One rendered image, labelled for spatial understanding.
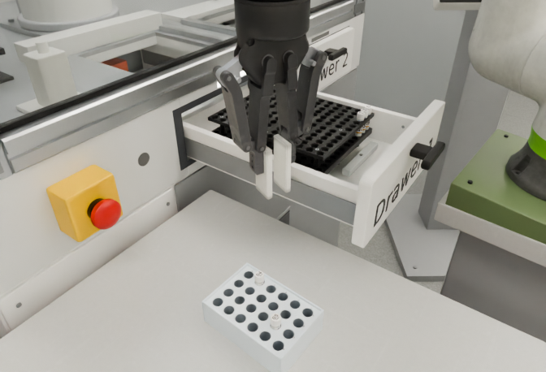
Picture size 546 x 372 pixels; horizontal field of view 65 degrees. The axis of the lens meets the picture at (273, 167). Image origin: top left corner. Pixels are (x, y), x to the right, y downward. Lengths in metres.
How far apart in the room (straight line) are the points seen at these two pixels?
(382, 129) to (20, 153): 0.56
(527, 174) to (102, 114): 0.67
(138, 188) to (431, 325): 0.46
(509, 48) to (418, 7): 1.57
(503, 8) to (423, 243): 1.19
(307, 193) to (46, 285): 0.38
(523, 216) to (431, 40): 1.68
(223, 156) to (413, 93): 1.89
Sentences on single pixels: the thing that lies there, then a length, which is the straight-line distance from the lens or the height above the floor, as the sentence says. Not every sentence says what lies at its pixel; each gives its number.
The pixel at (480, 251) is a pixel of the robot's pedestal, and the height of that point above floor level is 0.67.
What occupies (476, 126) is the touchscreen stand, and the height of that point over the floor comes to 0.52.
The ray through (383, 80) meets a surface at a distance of 2.53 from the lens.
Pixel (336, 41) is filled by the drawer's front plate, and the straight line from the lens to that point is 1.07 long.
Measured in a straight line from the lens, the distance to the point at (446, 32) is 2.33.
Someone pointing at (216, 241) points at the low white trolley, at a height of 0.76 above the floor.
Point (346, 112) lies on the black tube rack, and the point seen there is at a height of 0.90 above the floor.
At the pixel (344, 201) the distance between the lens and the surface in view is 0.58.
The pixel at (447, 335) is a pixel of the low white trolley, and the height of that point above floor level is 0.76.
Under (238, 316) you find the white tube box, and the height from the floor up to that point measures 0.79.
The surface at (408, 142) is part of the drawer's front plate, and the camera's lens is 0.62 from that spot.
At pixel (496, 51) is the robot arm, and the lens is 0.82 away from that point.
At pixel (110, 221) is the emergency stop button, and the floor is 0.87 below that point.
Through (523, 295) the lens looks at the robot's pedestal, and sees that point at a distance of 0.91.
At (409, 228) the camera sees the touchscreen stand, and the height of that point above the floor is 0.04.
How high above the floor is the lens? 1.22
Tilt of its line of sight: 33 degrees down
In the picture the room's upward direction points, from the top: straight up
